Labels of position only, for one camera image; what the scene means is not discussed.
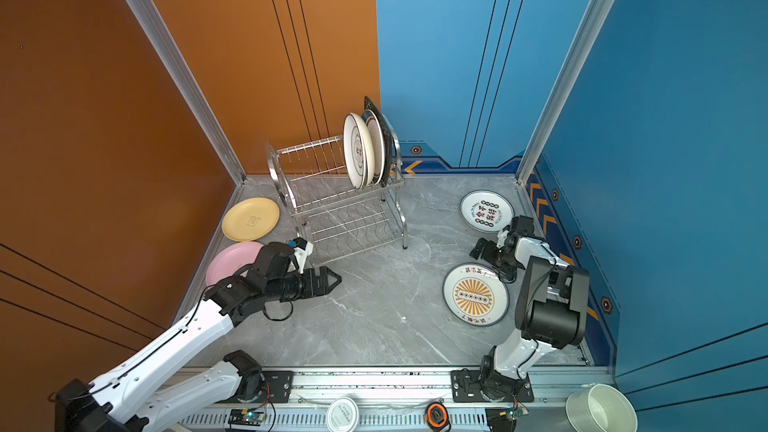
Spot yellow round plate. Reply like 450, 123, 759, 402
221, 197, 280, 242

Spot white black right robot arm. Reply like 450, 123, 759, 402
470, 216, 590, 402

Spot white bucket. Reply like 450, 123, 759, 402
565, 384, 638, 432

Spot cream round plate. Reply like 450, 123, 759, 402
358, 109, 376, 187

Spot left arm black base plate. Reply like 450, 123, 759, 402
221, 370, 294, 405

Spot white round lid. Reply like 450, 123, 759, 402
326, 397, 360, 432

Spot pink round plate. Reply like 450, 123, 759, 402
205, 241, 263, 286

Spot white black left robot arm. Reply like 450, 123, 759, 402
54, 238, 342, 431

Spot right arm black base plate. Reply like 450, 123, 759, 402
450, 368, 535, 403

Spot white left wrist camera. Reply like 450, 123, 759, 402
288, 237, 314, 273

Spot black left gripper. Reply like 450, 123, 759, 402
267, 265, 344, 305

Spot white plate green red rim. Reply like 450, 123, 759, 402
362, 109, 385, 185

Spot white plate black characters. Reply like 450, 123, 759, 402
459, 190, 515, 233

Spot green circuit board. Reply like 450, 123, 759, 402
227, 408, 268, 430

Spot black floral square plate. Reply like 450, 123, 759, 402
363, 96, 402, 187

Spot orange black tape measure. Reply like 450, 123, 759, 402
424, 401, 452, 432

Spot steel wire dish rack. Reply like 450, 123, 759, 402
266, 136, 409, 264

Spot white plate orange sunburst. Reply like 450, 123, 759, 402
443, 263, 510, 327

